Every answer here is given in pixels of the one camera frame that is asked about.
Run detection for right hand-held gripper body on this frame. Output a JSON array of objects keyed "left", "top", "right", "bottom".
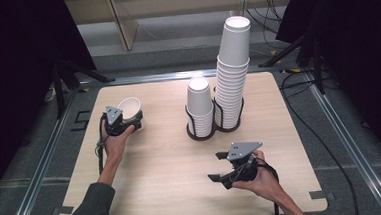
[{"left": 219, "top": 140, "right": 267, "bottom": 191}]

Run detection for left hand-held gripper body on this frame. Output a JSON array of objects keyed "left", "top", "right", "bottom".
[{"left": 101, "top": 104, "right": 138, "bottom": 138}]

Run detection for white paper cup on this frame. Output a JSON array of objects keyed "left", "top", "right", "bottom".
[{"left": 116, "top": 95, "right": 145, "bottom": 133}]

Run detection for black double cup holder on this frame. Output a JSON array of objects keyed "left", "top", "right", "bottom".
[{"left": 182, "top": 84, "right": 248, "bottom": 143}]

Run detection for short stack of paper cups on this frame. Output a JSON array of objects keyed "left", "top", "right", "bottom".
[{"left": 184, "top": 75, "right": 216, "bottom": 140}]

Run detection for tall stack of paper cups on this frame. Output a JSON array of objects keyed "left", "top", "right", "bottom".
[{"left": 208, "top": 15, "right": 258, "bottom": 131}]

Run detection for person's right hand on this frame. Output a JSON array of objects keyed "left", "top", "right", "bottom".
[{"left": 229, "top": 148, "right": 283, "bottom": 207}]

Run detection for person's left hand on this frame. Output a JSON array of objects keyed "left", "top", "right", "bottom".
[{"left": 100, "top": 119, "right": 138, "bottom": 167}]

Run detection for black tripod stand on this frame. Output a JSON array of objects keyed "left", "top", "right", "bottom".
[
  {"left": 49, "top": 55, "right": 118, "bottom": 120},
  {"left": 256, "top": 28, "right": 327, "bottom": 99}
]

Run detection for light wooden shelf unit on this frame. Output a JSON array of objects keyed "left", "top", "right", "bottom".
[{"left": 64, "top": 0, "right": 254, "bottom": 56}]

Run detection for black curtain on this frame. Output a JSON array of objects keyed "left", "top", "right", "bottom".
[
  {"left": 273, "top": 0, "right": 381, "bottom": 183},
  {"left": 0, "top": 0, "right": 106, "bottom": 207}
]

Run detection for right hand-held gripper cable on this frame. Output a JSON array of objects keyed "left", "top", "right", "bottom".
[{"left": 255, "top": 155, "right": 283, "bottom": 215}]

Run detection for hand-held gripper cable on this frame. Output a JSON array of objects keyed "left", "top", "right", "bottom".
[
  {"left": 93, "top": 112, "right": 112, "bottom": 176},
  {"left": 255, "top": 155, "right": 283, "bottom": 215}
]

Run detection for left hand-held gripper cable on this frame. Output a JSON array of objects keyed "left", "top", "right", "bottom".
[{"left": 93, "top": 112, "right": 112, "bottom": 176}]

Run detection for metal floor rail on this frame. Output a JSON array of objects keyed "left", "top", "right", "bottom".
[
  {"left": 305, "top": 69, "right": 381, "bottom": 215},
  {"left": 0, "top": 90, "right": 86, "bottom": 215},
  {"left": 75, "top": 64, "right": 285, "bottom": 89}
]

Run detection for long black floor cable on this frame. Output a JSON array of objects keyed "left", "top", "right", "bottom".
[{"left": 278, "top": 67, "right": 359, "bottom": 215}]

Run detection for hanging black cables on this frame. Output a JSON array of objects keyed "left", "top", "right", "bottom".
[{"left": 245, "top": 0, "right": 286, "bottom": 52}]

